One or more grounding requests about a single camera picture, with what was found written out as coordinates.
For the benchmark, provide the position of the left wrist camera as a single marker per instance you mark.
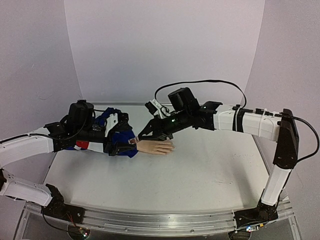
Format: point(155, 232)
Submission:
point(117, 122)

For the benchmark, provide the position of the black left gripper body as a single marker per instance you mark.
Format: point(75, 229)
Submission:
point(84, 132)

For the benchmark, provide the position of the pink nail polish bottle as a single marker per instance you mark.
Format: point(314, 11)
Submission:
point(134, 140)

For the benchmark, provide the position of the mannequin hand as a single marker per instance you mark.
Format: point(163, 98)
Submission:
point(155, 147)

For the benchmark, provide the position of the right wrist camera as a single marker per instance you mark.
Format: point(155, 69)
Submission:
point(157, 109)

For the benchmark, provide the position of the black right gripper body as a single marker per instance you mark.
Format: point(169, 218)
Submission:
point(162, 128)

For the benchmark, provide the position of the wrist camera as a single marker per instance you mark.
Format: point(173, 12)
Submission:
point(117, 122)
point(157, 109)

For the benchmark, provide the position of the blue red white jacket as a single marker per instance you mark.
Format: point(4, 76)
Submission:
point(116, 138)

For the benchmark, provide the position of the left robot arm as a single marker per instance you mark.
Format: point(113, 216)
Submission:
point(21, 147)

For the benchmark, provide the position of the aluminium front rail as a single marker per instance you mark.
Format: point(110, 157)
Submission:
point(163, 224)

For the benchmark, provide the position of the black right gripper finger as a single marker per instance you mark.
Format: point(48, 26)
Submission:
point(161, 137)
point(152, 129)

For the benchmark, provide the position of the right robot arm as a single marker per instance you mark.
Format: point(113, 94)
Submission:
point(274, 133)

